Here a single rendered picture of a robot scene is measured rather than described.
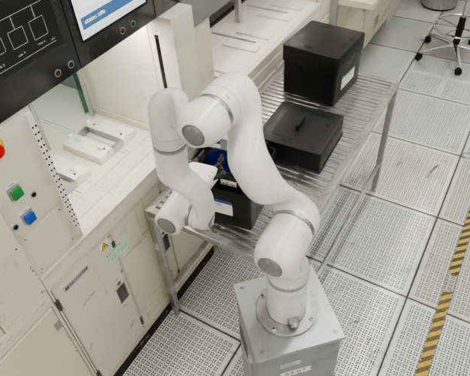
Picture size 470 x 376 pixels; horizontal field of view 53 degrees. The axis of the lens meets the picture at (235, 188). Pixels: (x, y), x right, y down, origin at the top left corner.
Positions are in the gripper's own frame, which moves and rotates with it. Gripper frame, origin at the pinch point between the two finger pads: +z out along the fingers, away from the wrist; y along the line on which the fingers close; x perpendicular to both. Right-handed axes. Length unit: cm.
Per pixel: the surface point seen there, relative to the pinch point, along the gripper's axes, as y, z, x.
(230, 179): 5.0, 1.9, -9.8
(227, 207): 4.9, -1.7, -20.0
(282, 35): -16, 124, -18
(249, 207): 13.1, -1.3, -17.7
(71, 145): -66, 5, -15
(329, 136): 29, 48, -20
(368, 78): 33, 112, -30
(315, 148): 25, 39, -20
